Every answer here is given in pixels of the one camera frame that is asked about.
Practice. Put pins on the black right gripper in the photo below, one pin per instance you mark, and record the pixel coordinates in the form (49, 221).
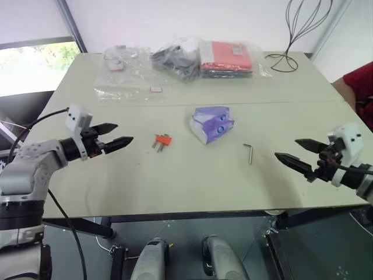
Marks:
(327, 163)

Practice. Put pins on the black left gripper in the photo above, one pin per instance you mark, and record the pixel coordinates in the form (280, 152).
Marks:
(91, 143)

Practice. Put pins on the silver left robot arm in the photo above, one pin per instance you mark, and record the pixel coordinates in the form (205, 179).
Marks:
(23, 172)

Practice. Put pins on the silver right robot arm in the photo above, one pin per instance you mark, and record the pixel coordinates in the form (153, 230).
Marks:
(364, 186)

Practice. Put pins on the small orange plug part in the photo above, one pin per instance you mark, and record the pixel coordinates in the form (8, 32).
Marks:
(163, 140)

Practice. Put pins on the metal allen key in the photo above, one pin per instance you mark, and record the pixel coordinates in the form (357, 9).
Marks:
(251, 154)

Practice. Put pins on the clear plastic bag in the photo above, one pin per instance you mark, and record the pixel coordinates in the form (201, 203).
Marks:
(128, 78)

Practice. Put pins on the red-edged white card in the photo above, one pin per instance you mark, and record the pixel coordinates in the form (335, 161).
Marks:
(115, 65)
(156, 89)

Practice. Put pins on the person in red shirt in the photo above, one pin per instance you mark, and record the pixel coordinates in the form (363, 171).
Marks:
(360, 84)

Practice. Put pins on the purple plastic package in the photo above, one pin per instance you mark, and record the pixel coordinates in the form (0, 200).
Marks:
(211, 125)

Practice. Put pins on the bag of black items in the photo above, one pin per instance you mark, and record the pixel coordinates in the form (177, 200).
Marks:
(175, 62)

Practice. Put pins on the bagged red clothing stack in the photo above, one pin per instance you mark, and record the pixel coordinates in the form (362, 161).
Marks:
(227, 56)

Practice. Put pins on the grey robot right leg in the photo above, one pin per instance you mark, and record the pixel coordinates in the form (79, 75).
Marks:
(223, 259)

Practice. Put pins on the white roller blind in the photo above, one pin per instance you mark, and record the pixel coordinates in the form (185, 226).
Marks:
(29, 17)

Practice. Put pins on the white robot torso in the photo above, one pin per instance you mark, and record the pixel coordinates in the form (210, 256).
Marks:
(17, 256)

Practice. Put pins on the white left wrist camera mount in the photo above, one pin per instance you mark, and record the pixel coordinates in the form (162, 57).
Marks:
(76, 116)

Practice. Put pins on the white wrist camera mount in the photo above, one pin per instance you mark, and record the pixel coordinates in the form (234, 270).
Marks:
(76, 116)
(351, 140)

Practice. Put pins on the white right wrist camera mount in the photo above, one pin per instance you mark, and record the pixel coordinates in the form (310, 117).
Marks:
(351, 140)

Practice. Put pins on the black table frame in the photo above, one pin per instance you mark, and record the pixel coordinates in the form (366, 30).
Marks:
(93, 227)

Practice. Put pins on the window with dark frame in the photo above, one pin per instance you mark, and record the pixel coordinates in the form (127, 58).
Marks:
(35, 64)

